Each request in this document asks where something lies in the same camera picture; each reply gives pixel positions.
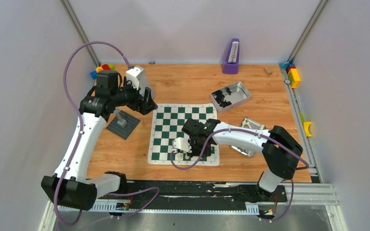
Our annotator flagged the green white chess mat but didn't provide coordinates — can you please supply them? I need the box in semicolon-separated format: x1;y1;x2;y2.
147;103;218;165

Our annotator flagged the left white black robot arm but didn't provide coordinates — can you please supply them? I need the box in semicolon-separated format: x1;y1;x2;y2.
41;66;158;211

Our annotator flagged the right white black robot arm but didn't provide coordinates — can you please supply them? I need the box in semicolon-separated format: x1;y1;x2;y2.
172;119;309;201

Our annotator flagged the metal tin with black pieces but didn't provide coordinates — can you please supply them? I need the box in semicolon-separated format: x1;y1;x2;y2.
210;81;252;113

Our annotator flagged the metal tin with white pieces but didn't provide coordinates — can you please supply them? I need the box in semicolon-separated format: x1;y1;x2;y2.
230;117;266;158

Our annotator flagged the translucent blue metronome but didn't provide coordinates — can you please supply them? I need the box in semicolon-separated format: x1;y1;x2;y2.
139;68;155;100

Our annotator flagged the grey lego baseplate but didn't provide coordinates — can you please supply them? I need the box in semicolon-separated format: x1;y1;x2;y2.
106;110;141;140

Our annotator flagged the colourful toy blocks left corner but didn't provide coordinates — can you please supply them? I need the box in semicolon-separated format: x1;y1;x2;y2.
90;64;115;80

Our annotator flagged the purple metronome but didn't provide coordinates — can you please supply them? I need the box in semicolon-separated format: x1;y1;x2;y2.
222;38;240;75

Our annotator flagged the small wooden block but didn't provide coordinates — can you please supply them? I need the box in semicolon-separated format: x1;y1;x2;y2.
263;67;273;76

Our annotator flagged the yellow green toy piece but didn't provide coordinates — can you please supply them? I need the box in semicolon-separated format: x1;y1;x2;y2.
300;113;312;137

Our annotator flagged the colourful block stack right corner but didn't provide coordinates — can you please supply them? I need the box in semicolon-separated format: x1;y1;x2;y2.
278;62;301;89

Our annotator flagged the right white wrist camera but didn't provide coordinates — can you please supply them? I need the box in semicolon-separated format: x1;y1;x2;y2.
172;137;192;154

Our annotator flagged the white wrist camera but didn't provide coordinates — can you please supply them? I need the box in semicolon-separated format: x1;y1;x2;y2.
172;137;192;154
126;65;147;90

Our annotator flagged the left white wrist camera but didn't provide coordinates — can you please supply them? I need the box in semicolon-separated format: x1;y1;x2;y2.
126;65;147;90

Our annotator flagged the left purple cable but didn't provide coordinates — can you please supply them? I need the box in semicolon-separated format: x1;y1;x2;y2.
53;41;160;227

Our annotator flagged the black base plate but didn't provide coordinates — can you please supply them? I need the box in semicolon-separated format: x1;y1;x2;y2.
122;180;288;210

